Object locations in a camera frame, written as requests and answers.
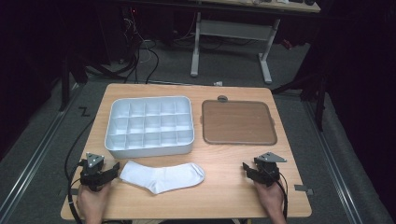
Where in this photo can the white divided storage box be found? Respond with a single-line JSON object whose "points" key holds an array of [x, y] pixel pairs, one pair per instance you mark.
{"points": [[149, 124]]}

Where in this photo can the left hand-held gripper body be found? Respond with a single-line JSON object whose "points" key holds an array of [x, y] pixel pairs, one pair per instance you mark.
{"points": [[93, 174]]}

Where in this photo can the grey round knob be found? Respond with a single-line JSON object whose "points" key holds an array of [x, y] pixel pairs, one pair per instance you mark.
{"points": [[222, 98]]}

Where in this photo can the black stand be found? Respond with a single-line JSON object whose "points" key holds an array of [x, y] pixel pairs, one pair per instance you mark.
{"points": [[320, 102], [64, 90]]}

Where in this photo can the metal floor rail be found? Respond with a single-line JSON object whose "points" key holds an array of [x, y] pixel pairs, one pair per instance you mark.
{"points": [[34, 158], [336, 168]]}

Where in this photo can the brown tray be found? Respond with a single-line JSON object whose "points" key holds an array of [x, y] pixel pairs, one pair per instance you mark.
{"points": [[238, 123]]}

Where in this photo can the desk with white legs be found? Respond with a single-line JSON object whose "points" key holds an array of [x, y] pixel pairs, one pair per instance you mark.
{"points": [[233, 29]]}

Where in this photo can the small red object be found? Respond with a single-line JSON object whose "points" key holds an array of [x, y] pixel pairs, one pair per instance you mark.
{"points": [[287, 44]]}

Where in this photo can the person's left hand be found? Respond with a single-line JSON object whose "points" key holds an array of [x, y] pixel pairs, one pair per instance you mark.
{"points": [[91, 202]]}

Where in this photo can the white plug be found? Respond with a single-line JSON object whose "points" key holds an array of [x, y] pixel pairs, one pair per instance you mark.
{"points": [[218, 83]]}

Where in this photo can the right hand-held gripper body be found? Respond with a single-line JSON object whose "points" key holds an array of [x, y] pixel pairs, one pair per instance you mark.
{"points": [[267, 171]]}

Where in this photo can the person's right hand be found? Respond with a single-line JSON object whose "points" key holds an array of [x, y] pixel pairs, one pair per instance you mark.
{"points": [[270, 199]]}

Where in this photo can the white sock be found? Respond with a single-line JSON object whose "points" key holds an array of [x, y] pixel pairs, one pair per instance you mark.
{"points": [[162, 178]]}

